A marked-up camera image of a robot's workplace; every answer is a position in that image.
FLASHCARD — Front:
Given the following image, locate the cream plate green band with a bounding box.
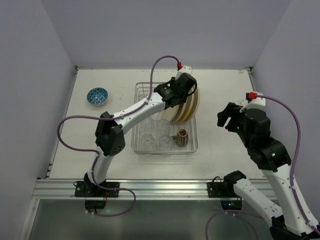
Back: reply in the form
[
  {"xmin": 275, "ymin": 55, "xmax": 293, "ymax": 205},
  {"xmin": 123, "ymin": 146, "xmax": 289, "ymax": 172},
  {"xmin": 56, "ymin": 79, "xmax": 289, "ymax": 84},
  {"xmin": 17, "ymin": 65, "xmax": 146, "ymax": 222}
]
[{"xmin": 174, "ymin": 99, "xmax": 192, "ymax": 123}]

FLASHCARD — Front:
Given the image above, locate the cream plate yellow band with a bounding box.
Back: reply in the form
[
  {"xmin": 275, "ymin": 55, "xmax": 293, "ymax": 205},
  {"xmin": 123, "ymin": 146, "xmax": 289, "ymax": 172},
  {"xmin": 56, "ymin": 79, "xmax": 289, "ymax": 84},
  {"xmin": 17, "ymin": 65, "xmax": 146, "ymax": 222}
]
[{"xmin": 183, "ymin": 96, "xmax": 197, "ymax": 122}]

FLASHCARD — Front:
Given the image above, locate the blue patterned bowl red outside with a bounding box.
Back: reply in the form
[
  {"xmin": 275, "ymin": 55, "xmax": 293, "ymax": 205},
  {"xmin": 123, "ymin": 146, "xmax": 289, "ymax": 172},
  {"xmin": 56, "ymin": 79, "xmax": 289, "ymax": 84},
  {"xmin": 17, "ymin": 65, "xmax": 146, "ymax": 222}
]
[{"xmin": 86, "ymin": 87, "xmax": 108, "ymax": 107}]

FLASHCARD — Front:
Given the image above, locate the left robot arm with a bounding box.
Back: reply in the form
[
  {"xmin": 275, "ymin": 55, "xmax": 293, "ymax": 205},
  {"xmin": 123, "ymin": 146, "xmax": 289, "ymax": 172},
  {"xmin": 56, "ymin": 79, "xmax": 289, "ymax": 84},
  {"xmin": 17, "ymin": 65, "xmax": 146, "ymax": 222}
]
[{"xmin": 84, "ymin": 73, "xmax": 197, "ymax": 187}]

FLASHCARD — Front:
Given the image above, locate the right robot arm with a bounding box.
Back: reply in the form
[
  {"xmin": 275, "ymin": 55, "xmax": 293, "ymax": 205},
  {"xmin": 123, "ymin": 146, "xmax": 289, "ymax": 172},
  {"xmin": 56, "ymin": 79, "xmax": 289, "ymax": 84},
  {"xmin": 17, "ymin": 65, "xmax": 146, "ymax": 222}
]
[{"xmin": 217, "ymin": 102, "xmax": 320, "ymax": 240}]

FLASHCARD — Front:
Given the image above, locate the cream plate rightmost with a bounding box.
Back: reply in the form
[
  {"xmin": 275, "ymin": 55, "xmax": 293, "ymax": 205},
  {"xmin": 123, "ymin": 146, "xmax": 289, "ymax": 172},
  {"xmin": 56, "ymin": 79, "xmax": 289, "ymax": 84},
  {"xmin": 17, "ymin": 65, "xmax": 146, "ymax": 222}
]
[{"xmin": 192, "ymin": 87, "xmax": 201, "ymax": 118}]

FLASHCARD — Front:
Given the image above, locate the clear glass back right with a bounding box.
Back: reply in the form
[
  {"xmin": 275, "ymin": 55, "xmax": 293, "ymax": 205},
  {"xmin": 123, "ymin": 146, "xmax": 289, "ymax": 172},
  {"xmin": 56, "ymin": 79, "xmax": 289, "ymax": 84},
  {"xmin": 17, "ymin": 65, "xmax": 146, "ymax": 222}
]
[{"xmin": 156, "ymin": 119, "xmax": 171, "ymax": 135}]

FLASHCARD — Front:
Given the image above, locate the clear glass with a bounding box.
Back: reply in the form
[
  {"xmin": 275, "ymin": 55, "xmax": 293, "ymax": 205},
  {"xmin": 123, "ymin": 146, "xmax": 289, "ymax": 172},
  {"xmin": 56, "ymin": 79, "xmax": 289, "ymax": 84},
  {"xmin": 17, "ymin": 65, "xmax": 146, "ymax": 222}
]
[
  {"xmin": 157, "ymin": 134, "xmax": 174, "ymax": 152},
  {"xmin": 156, "ymin": 119, "xmax": 171, "ymax": 135},
  {"xmin": 139, "ymin": 133, "xmax": 156, "ymax": 152},
  {"xmin": 139, "ymin": 117, "xmax": 154, "ymax": 134}
]

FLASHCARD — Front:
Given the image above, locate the clear glass back left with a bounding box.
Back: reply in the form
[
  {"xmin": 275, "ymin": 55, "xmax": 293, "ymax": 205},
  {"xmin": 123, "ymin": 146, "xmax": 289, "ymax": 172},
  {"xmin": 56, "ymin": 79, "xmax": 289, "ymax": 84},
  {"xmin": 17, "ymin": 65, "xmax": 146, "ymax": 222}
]
[{"xmin": 139, "ymin": 117, "xmax": 154, "ymax": 134}]

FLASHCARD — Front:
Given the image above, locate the brown striped mug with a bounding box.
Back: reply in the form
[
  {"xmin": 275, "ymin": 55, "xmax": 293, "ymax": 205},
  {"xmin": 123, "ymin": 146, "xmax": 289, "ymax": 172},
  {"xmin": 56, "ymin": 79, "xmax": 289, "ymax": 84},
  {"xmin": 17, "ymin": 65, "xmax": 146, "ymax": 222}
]
[{"xmin": 171, "ymin": 129, "xmax": 189, "ymax": 147}]

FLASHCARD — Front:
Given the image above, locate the clear glass front right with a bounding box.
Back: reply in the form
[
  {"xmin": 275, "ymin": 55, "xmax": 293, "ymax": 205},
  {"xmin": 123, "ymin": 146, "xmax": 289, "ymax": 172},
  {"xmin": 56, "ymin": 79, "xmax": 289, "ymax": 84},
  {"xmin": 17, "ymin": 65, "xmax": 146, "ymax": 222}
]
[{"xmin": 157, "ymin": 134, "xmax": 174, "ymax": 152}]

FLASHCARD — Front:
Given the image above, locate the clear glass front left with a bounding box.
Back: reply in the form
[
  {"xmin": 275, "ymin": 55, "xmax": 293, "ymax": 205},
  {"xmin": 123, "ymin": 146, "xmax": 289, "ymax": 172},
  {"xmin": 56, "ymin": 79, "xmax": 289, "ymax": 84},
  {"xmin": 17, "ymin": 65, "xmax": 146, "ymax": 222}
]
[{"xmin": 139, "ymin": 133, "xmax": 156, "ymax": 152}]

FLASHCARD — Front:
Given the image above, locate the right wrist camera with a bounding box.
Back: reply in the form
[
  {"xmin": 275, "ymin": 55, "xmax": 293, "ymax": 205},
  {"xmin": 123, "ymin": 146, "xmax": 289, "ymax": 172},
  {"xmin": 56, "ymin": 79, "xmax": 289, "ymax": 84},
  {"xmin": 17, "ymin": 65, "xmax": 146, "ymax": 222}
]
[{"xmin": 239, "ymin": 91, "xmax": 266, "ymax": 113}]

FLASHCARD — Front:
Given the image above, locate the metal wire dish rack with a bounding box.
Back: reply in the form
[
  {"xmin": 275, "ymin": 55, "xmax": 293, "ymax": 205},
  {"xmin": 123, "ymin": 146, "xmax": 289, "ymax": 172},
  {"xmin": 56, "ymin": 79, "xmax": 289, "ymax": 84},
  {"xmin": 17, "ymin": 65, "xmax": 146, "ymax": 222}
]
[{"xmin": 130, "ymin": 81, "xmax": 199, "ymax": 155}]

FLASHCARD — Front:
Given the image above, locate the aluminium table edge rail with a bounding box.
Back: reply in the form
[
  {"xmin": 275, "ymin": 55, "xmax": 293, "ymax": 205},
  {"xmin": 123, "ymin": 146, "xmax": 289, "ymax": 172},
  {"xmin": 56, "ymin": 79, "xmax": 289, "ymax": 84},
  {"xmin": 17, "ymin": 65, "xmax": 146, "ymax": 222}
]
[{"xmin": 244, "ymin": 66, "xmax": 263, "ymax": 102}]

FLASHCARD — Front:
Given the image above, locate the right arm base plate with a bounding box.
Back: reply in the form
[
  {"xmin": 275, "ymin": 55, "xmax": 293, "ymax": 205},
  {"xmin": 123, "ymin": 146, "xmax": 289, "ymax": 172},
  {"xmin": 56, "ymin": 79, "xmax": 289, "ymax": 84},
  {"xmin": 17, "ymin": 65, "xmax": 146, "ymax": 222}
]
[{"xmin": 206, "ymin": 176, "xmax": 227, "ymax": 198}]

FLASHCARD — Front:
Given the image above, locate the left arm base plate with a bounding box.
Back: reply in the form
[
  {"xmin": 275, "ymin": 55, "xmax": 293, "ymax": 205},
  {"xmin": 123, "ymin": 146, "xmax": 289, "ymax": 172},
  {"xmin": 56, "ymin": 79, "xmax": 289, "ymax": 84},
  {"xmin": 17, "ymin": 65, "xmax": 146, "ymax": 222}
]
[{"xmin": 73, "ymin": 181, "xmax": 120, "ymax": 198}]

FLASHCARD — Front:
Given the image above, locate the aluminium front mounting rail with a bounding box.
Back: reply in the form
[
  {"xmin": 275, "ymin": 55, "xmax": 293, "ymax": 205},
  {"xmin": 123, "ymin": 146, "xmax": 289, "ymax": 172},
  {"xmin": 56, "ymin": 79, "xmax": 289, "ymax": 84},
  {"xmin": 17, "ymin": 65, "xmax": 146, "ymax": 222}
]
[{"xmin": 31, "ymin": 178, "xmax": 276, "ymax": 201}]

